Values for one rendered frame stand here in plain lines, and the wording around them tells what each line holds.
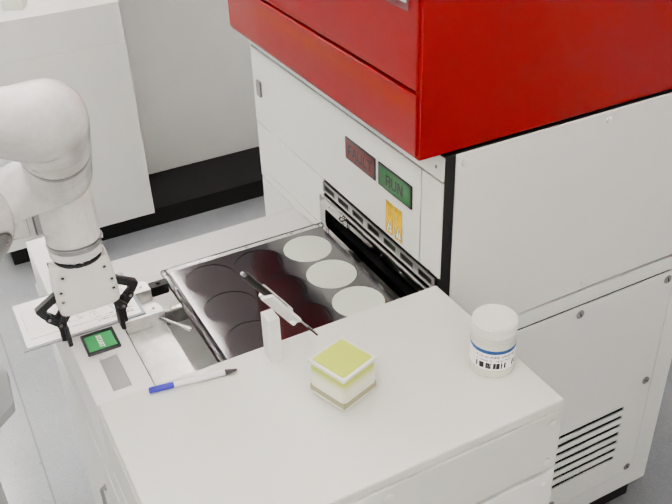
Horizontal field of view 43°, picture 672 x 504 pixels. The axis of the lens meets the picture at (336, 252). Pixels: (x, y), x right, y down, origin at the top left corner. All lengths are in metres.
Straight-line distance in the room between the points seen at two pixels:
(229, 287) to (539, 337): 0.65
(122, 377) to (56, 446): 1.35
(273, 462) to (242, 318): 0.43
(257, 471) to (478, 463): 0.33
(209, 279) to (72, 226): 0.44
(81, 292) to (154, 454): 0.31
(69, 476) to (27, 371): 0.54
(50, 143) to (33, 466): 1.82
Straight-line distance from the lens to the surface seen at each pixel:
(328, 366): 1.27
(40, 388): 2.97
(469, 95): 1.40
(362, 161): 1.67
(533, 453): 1.38
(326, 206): 1.87
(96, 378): 1.43
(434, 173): 1.45
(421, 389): 1.33
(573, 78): 1.54
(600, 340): 1.97
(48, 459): 2.72
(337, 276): 1.68
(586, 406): 2.09
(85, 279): 1.42
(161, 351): 1.58
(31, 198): 1.23
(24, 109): 0.97
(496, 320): 1.32
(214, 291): 1.67
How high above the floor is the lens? 1.86
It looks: 33 degrees down
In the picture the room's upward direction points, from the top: 2 degrees counter-clockwise
